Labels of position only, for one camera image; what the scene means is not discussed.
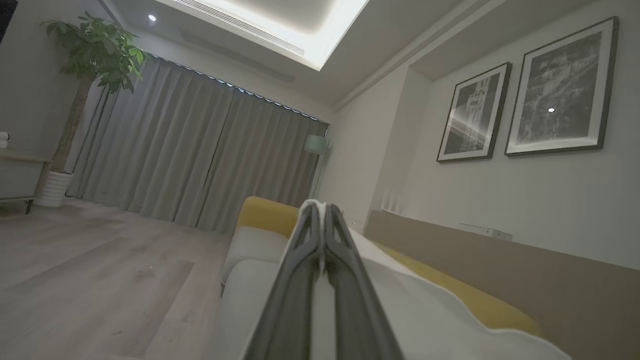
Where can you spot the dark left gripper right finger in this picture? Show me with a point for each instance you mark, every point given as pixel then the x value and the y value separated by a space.
pixel 352 305

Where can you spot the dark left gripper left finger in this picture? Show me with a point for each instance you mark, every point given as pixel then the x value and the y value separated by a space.
pixel 292 300

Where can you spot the red and white jersey shirt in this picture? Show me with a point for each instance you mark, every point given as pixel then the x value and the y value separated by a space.
pixel 400 300

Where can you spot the large grey sofa seat cushion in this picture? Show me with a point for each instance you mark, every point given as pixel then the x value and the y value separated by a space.
pixel 245 305

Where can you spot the small grey sofa cushion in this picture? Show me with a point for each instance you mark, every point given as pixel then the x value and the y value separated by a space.
pixel 255 250

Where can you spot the white device on ledge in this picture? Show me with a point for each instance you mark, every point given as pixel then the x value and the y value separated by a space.
pixel 487 232

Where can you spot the pale green floor lamp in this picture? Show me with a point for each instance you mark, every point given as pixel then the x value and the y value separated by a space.
pixel 316 144

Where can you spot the grey window curtain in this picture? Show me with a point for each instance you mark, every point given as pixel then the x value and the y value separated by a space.
pixel 190 150

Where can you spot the small framed black-white picture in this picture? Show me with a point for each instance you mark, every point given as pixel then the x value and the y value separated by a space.
pixel 472 115

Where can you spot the white ribbed plant pot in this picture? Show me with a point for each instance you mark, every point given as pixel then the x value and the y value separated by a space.
pixel 54 189

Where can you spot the grey sideboard cabinet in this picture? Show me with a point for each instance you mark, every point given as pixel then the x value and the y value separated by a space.
pixel 20 177

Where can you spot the large framed black-white picture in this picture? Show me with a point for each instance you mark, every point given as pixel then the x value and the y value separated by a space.
pixel 560 87

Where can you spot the green potted tree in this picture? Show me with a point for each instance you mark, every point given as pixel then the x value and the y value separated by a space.
pixel 95 55

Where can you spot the brown low wall panel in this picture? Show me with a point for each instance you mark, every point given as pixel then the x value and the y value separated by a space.
pixel 550 285

